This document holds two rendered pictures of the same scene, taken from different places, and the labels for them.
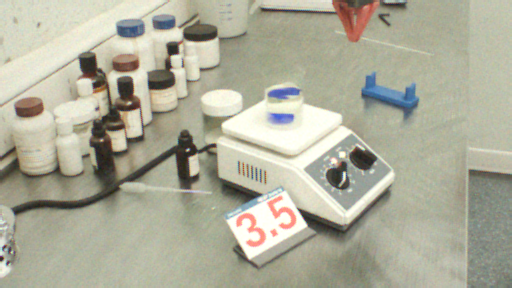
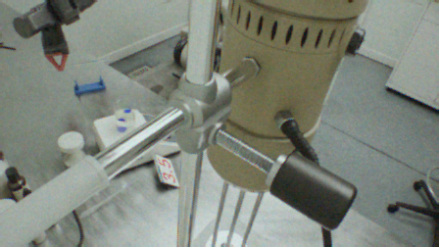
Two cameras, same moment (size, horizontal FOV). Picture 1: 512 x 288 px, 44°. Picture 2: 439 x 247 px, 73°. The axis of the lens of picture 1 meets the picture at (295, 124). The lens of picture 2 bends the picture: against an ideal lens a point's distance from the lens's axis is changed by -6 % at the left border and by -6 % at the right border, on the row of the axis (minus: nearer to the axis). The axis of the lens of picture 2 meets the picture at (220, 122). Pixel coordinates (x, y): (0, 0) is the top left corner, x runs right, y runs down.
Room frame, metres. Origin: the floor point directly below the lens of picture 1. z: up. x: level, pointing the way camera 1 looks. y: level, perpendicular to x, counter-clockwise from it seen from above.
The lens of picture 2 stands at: (0.35, 0.49, 1.38)
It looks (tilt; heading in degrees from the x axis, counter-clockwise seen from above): 40 degrees down; 287
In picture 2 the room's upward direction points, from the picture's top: 9 degrees clockwise
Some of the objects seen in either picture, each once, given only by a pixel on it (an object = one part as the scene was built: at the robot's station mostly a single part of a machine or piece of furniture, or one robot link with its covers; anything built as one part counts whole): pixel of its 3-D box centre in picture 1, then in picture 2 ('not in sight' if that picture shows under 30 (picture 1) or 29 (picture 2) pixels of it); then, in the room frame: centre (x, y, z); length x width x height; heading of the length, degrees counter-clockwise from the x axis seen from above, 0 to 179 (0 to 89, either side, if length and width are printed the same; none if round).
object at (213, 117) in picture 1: (222, 122); (73, 151); (0.83, 0.11, 0.79); 0.06 x 0.06 x 0.08
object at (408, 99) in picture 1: (389, 88); (89, 84); (1.01, -0.16, 0.77); 0.10 x 0.03 x 0.04; 51
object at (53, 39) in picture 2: not in sight; (52, 34); (1.06, -0.10, 0.96); 0.10 x 0.07 x 0.07; 141
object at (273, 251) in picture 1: (270, 224); (169, 170); (0.60, 0.03, 0.77); 0.09 x 0.06 x 0.04; 134
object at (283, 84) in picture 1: (284, 98); (125, 118); (0.73, 0.01, 0.87); 0.06 x 0.05 x 0.08; 13
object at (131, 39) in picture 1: (134, 58); not in sight; (1.03, 0.28, 0.81); 0.07 x 0.07 x 0.13
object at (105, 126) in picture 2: (282, 123); (122, 129); (0.74, 0.02, 0.83); 0.12 x 0.12 x 0.01; 55
